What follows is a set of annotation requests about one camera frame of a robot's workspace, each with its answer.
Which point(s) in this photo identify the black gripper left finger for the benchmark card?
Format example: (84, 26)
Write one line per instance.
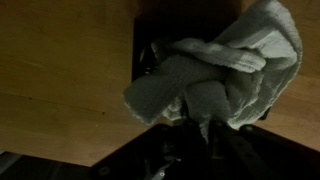
(195, 136)

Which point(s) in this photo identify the black perforated box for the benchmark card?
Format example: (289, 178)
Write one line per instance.
(141, 50)

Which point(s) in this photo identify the grey-white cloth towel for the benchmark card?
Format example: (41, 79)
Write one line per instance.
(220, 76)

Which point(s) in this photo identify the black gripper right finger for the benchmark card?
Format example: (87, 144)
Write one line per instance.
(225, 138)

